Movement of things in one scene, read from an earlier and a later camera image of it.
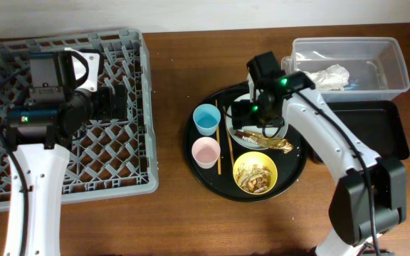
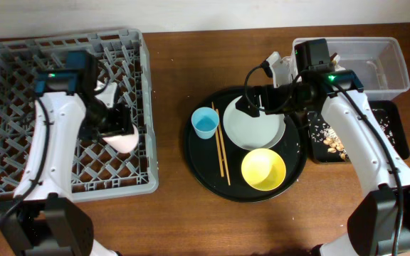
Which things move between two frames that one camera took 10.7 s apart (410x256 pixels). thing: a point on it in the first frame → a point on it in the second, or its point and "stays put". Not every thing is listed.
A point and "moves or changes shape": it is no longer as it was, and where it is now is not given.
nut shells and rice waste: [253, 178] moves or changes shape
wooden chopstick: [228, 136] → [223, 155]
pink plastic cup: [206, 151] → [124, 144]
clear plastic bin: [376, 65] stays put
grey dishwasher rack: [112, 158] stays put
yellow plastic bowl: [255, 173] moves or changes shape
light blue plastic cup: [206, 117] stays put
